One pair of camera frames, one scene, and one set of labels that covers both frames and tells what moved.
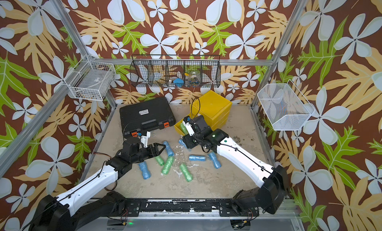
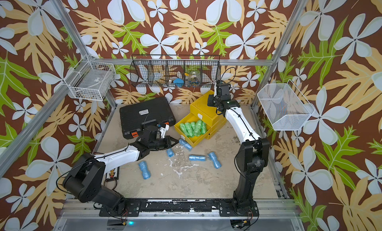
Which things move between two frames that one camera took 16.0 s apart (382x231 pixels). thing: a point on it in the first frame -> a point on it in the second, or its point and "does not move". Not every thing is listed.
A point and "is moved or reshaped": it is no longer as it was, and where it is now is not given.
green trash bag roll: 183,129 does not move
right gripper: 188,141 -> 212,97
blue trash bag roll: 145,173 does not move
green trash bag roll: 160,160 is moved or reshaped
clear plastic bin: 284,106 does not move
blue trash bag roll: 169,150 does not move
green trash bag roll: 188,175 is moved or reshaped
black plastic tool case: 138,118 does not move
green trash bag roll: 167,165 is moved or reshaped
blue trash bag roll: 181,142 does not move
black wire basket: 175,70 does not move
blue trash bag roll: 197,158 does not move
